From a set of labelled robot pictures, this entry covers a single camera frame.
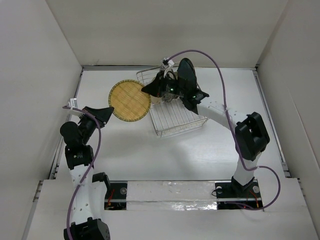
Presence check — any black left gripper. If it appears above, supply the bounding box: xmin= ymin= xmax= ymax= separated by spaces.
xmin=79 ymin=106 xmax=114 ymax=145

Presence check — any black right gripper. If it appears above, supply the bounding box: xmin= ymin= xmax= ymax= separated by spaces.
xmin=141 ymin=71 xmax=186 ymax=99

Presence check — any yellow woven round plate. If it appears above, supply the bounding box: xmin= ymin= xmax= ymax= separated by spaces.
xmin=108 ymin=79 xmax=152 ymax=122

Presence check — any dark teal square plate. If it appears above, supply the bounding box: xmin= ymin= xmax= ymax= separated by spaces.
xmin=177 ymin=58 xmax=197 ymax=89

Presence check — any cream plate with red marks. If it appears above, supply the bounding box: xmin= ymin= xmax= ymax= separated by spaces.
xmin=150 ymin=96 xmax=162 ymax=105

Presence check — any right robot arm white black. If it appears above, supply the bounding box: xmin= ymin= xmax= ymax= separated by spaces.
xmin=141 ymin=71 xmax=270 ymax=197

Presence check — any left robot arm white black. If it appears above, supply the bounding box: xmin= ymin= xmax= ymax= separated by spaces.
xmin=60 ymin=106 xmax=114 ymax=240

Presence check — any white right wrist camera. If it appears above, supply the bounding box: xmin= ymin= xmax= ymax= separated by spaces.
xmin=160 ymin=58 xmax=175 ymax=71

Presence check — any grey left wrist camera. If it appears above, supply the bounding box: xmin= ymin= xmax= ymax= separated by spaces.
xmin=67 ymin=98 xmax=78 ymax=110

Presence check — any silver wire dish rack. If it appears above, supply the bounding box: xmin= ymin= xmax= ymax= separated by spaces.
xmin=135 ymin=67 xmax=209 ymax=138

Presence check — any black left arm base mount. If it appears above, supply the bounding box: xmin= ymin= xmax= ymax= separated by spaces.
xmin=104 ymin=181 xmax=128 ymax=211

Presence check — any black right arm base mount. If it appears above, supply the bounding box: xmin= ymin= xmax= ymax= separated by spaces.
xmin=211 ymin=178 xmax=264 ymax=210

